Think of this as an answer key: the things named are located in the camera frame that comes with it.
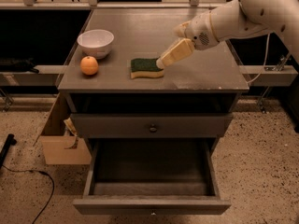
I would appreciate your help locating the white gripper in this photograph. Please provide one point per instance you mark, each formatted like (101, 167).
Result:
(200, 30)

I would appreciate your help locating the green and yellow sponge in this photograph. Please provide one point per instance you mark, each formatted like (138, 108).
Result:
(142, 67)

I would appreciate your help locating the cardboard box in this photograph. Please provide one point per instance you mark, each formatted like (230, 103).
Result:
(59, 145)

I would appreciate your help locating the black cloth on shelf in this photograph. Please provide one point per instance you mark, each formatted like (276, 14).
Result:
(17, 65)

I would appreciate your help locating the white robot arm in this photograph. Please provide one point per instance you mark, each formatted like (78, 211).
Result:
(237, 19)

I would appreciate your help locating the orange fruit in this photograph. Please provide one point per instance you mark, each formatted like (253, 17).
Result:
(89, 66)

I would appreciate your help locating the grey drawer cabinet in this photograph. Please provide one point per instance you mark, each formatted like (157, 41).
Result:
(208, 82)

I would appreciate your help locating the grey upper drawer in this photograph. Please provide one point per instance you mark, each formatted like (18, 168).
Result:
(151, 126)

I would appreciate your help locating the black stand foot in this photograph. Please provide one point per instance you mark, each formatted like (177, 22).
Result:
(10, 141)

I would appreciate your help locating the grey open middle drawer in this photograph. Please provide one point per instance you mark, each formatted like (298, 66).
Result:
(151, 177)

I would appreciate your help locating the white bowl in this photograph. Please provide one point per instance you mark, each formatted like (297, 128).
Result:
(96, 43)

